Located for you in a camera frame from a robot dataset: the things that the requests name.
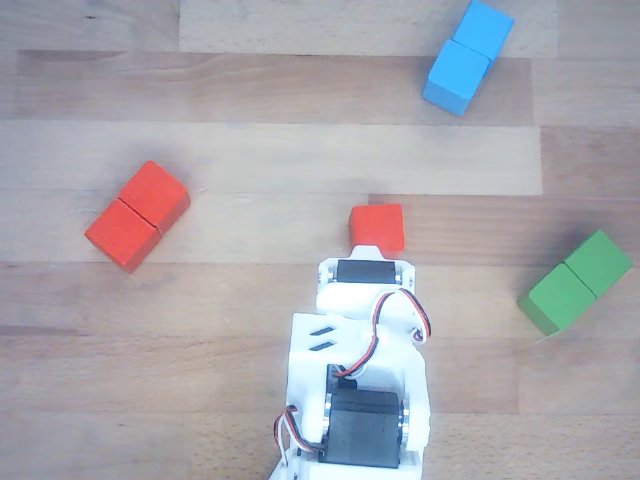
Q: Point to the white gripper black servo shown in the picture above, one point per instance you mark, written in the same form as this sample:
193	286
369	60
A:
364	272

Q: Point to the small red cube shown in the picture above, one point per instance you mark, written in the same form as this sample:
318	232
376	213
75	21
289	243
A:
377	225

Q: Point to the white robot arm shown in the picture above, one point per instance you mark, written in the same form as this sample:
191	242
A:
310	360

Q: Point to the long green block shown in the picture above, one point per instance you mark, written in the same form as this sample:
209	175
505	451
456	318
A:
575	285

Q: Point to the long red block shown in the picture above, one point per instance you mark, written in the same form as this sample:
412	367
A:
135	220

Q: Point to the long blue block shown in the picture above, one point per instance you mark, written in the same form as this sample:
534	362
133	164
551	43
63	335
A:
465	60

